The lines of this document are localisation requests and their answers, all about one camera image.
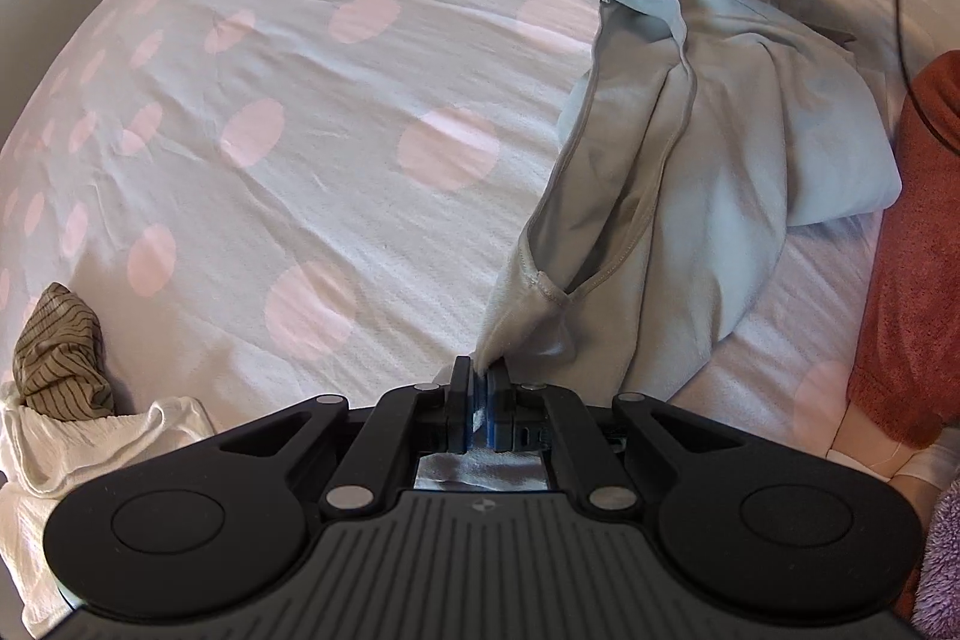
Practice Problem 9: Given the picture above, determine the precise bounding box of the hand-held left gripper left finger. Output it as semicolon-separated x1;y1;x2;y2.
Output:
214;356;479;522

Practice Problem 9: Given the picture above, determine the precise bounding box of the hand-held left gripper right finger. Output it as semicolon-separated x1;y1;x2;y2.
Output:
487;359;744;522

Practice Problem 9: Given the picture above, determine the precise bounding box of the grey-blue long-sleeve shirt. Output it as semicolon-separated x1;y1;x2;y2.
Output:
474;0;904;402

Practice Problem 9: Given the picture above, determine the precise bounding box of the rust red towel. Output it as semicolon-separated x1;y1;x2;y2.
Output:
845;50;960;620

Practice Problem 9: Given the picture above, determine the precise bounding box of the brown striped cloth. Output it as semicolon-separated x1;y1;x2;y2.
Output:
13;281;116;420

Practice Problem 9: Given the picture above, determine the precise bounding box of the white crinkled garment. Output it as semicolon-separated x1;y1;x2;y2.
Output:
0;377;219;640

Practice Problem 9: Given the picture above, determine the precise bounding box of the person's purple fleece clothing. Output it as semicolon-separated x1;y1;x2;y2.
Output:
913;471;960;640

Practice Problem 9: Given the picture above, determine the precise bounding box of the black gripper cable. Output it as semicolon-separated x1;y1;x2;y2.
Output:
874;0;960;151

